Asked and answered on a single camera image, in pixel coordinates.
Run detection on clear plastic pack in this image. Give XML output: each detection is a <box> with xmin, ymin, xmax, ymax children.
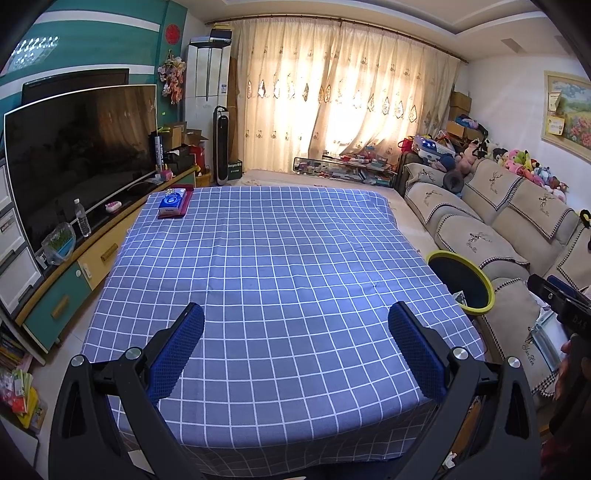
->
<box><xmin>529</xmin><ymin>311</ymin><xmax>566</xmax><ymax>372</ymax></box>

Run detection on open cardboard box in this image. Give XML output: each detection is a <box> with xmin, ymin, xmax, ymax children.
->
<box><xmin>159</xmin><ymin>121</ymin><xmax>188</xmax><ymax>148</ymax></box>

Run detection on artificial flower decoration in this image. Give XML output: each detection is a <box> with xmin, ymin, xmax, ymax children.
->
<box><xmin>157</xmin><ymin>56</ymin><xmax>187</xmax><ymax>106</ymax></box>

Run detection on blue tissue pack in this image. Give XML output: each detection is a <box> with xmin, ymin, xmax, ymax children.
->
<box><xmin>158</xmin><ymin>188</ymin><xmax>188</xmax><ymax>215</ymax></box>

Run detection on white plastic drawer unit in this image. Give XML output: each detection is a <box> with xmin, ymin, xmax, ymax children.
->
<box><xmin>0</xmin><ymin>157</ymin><xmax>44</xmax><ymax>315</ymax></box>

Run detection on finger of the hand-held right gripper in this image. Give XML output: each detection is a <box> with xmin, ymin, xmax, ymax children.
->
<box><xmin>546</xmin><ymin>275</ymin><xmax>585</xmax><ymax>303</ymax></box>
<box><xmin>527</xmin><ymin>274</ymin><xmax>561</xmax><ymax>302</ymax></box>

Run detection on clear water bottle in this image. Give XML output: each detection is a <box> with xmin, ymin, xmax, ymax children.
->
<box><xmin>74</xmin><ymin>198</ymin><xmax>92</xmax><ymax>238</ymax></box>

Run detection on stack of cardboard boxes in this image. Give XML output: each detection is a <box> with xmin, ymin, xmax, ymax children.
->
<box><xmin>445</xmin><ymin>91</ymin><xmax>483</xmax><ymax>144</ymax></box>

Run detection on cream embroidered curtains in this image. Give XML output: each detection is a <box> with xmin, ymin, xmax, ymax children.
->
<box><xmin>228</xmin><ymin>17</ymin><xmax>462</xmax><ymax>178</ymax></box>

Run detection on beige sofa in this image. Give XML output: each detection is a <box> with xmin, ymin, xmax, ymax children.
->
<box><xmin>399</xmin><ymin>157</ymin><xmax>591</xmax><ymax>407</ymax></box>

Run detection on glass coffee table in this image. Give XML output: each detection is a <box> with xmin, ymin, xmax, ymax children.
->
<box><xmin>293</xmin><ymin>154</ymin><xmax>400</xmax><ymax>185</ymax></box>

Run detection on pile of colourful books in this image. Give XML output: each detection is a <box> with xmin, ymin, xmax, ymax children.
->
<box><xmin>0</xmin><ymin>318</ymin><xmax>49</xmax><ymax>432</ymax></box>

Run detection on black bin with yellow rim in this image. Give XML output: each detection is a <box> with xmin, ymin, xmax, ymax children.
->
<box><xmin>426</xmin><ymin>250</ymin><xmax>496</xmax><ymax>315</ymax></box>

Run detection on pile of plush toys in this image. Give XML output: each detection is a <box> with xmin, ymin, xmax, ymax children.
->
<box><xmin>455</xmin><ymin>138</ymin><xmax>571</xmax><ymax>204</ymax></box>

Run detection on glass bowl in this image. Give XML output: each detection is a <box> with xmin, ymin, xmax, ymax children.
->
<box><xmin>41</xmin><ymin>222</ymin><xmax>77</xmax><ymax>266</ymax></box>

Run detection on framed flower painting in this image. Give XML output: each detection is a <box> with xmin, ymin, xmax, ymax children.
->
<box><xmin>541</xmin><ymin>70</ymin><xmax>591</xmax><ymax>149</ymax></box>

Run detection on black tower fan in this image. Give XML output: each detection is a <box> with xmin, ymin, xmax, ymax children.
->
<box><xmin>212</xmin><ymin>105</ymin><xmax>230</xmax><ymax>186</ymax></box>

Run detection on blue checked tablecloth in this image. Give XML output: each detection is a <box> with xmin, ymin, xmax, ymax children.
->
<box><xmin>83</xmin><ymin>186</ymin><xmax>485</xmax><ymax>467</ymax></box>

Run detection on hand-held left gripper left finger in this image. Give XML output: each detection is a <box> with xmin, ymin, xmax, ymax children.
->
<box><xmin>48</xmin><ymin>302</ymin><xmax>206</xmax><ymax>480</ymax></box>

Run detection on large curved television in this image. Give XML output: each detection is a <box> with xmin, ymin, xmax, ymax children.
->
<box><xmin>4</xmin><ymin>84</ymin><xmax>158</xmax><ymax>254</ymax></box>

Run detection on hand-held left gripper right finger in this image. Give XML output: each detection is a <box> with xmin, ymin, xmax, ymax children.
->
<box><xmin>388</xmin><ymin>301</ymin><xmax>541</xmax><ymax>480</ymax></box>

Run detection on white standing air conditioner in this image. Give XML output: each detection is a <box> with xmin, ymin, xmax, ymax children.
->
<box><xmin>185</xmin><ymin>39</ymin><xmax>232</xmax><ymax>183</ymax></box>

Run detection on green and yellow television cabinet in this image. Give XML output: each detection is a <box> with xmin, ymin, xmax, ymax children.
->
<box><xmin>16</xmin><ymin>166</ymin><xmax>199</xmax><ymax>365</ymax></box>

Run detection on person's right hand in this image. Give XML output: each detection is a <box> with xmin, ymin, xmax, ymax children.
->
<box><xmin>554</xmin><ymin>336</ymin><xmax>575</xmax><ymax>403</ymax></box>

